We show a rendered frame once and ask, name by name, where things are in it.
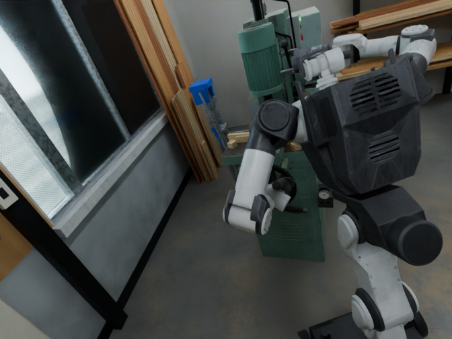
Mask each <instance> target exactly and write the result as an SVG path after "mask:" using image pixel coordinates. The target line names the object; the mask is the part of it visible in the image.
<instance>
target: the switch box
mask: <svg viewBox="0 0 452 339"><path fill-rule="evenodd" d="M291 16H292V21H293V29H294V33H295V42H296V46H297V48H300V47H301V45H302V43H303V41H302V39H301V35H302V33H301V29H300V25H301V21H300V24H299V18H300V14H299V13H297V14H294V15H291ZM287 28H288V34H289V36H290V37H291V39H292V43H293V48H295V45H294V41H293V33H292V29H291V21H290V17H288V18H287ZM301 41H302V43H301Z"/></svg>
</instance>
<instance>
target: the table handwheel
mask: <svg viewBox="0 0 452 339"><path fill-rule="evenodd" d="M272 170H274V171H276V172H278V173H280V174H282V175H283V176H284V177H291V178H292V179H294V178H293V177H292V175H291V174H290V173H289V172H288V171H287V170H285V169H283V168H282V167H279V166H277V165H274V164H273V166H272ZM272 182H273V179H272V177H271V175H270V178H269V181H268V184H271V183H272ZM296 193H297V185H296V182H295V183H294V186H293V188H291V190H289V194H290V195H289V196H290V197H291V199H290V201H289V203H291V202H292V201H293V199H294V198H295V196H296ZM289 203H288V204H289Z"/></svg>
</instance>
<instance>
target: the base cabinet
mask: <svg viewBox="0 0 452 339"><path fill-rule="evenodd" d="M295 182H296V185H297V193H296V196H295V198H294V199H293V201H292V202H291V203H289V204H288V205H287V206H293V207H298V208H303V209H307V213H302V212H300V214H296V213H290V212H286V211H283V212H282V211H280V210H277V209H273V210H272V219H271V223H270V227H269V229H268V231H267V232H266V233H265V234H264V235H258V234H257V237H258V241H259V244H260V248H261V250H262V255H263V256H272V257H279V258H294V259H301V260H315V261H323V262H324V261H325V240H326V208H319V207H318V203H317V187H318V184H323V183H321V182H320V181H319V179H318V177H317V175H316V180H296V181H295Z"/></svg>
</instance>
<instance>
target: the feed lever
mask: <svg viewBox="0 0 452 339"><path fill-rule="evenodd" d="M288 45H289V44H288V42H287V41H286V40H283V41H282V42H281V43H280V47H281V48H283V49H284V51H285V54H286V58H287V62H288V64H289V68H292V64H291V60H290V57H289V53H288V50H287V46H288ZM291 75H292V78H293V82H294V84H295V81H296V79H295V74H291ZM293 96H294V97H297V96H299V94H298V92H297V88H296V85H295V86H293Z"/></svg>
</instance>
